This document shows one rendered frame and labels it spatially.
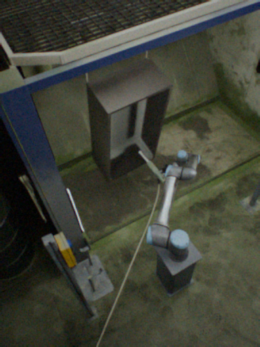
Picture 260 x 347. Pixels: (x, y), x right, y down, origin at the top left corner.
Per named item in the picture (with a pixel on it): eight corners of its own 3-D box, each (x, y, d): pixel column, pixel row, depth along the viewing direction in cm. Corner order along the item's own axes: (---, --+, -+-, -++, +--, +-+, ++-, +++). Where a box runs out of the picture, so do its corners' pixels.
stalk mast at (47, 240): (87, 312, 309) (40, 237, 178) (92, 309, 310) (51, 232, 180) (89, 318, 306) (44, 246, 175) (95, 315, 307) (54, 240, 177)
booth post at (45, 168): (76, 270, 335) (-10, 97, 153) (70, 255, 345) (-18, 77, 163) (92, 261, 340) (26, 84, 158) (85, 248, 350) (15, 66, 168)
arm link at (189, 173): (196, 172, 277) (200, 153, 339) (182, 169, 279) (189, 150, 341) (193, 184, 281) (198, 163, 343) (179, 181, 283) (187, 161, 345)
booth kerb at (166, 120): (49, 176, 407) (47, 170, 396) (49, 175, 408) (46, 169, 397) (218, 101, 477) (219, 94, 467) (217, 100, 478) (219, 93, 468)
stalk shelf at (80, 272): (71, 269, 256) (71, 268, 255) (97, 255, 262) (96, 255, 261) (87, 303, 239) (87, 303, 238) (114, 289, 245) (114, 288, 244)
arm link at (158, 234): (165, 246, 253) (184, 164, 282) (144, 240, 256) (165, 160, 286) (165, 250, 266) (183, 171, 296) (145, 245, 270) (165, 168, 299)
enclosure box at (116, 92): (92, 158, 357) (85, 82, 251) (137, 136, 375) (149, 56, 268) (107, 183, 345) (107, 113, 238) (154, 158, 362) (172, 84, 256)
